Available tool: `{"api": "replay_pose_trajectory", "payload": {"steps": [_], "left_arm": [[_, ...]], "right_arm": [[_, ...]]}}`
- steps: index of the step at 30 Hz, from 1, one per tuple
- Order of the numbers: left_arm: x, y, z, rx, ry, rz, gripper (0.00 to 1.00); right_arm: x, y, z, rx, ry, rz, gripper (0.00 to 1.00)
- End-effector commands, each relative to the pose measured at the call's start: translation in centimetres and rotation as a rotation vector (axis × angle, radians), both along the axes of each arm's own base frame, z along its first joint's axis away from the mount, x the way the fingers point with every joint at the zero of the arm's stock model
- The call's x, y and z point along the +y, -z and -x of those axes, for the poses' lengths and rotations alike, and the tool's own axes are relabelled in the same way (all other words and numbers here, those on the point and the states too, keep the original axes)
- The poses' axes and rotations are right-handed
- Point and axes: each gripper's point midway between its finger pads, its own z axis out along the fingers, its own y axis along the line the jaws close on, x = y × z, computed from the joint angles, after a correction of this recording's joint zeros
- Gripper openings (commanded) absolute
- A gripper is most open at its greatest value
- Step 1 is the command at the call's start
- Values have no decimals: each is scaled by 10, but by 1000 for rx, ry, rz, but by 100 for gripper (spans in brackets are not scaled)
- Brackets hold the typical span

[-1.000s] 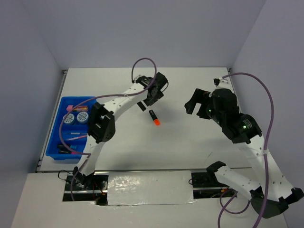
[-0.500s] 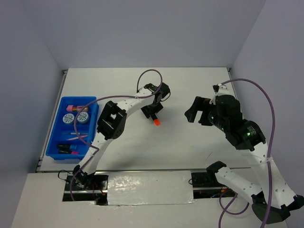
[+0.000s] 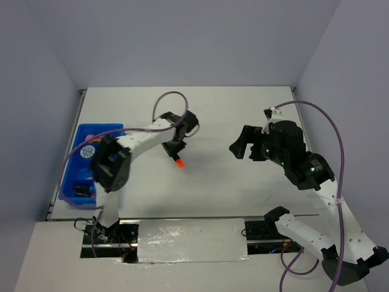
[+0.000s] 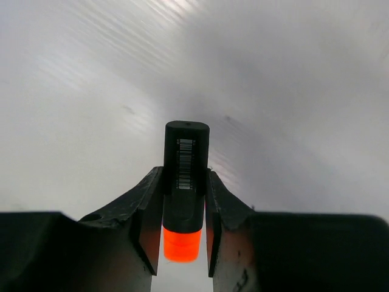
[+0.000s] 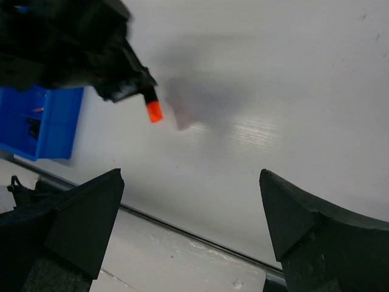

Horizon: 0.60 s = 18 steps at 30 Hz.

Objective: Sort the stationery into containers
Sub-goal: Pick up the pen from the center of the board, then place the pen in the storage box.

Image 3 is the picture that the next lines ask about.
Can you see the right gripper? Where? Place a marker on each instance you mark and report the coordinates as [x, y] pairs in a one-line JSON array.
[[248, 133]]

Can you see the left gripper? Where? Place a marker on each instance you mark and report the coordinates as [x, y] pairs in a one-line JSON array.
[[172, 149]]

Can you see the orange-capped black highlighter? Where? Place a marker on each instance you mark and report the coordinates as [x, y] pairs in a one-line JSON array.
[[179, 162]]

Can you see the blue white round jar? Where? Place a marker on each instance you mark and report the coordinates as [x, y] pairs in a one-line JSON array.
[[87, 151]]

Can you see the blue-capped black highlighter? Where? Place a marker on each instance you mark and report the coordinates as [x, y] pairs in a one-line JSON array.
[[84, 194]]

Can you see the pink pen bundle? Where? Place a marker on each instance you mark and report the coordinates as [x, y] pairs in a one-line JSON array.
[[91, 139]]

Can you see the pink-capped black highlighter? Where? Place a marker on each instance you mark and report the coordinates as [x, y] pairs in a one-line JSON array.
[[83, 187]]

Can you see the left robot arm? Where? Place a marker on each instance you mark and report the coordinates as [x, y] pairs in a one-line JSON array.
[[112, 160]]

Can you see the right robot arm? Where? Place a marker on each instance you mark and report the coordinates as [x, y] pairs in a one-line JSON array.
[[346, 245]]

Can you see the silver taped plate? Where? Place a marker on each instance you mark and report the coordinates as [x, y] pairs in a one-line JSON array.
[[191, 241]]

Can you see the blue plastic bin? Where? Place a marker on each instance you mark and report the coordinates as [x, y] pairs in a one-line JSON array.
[[78, 170]]

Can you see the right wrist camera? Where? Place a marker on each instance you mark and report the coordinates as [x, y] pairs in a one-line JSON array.
[[273, 115]]

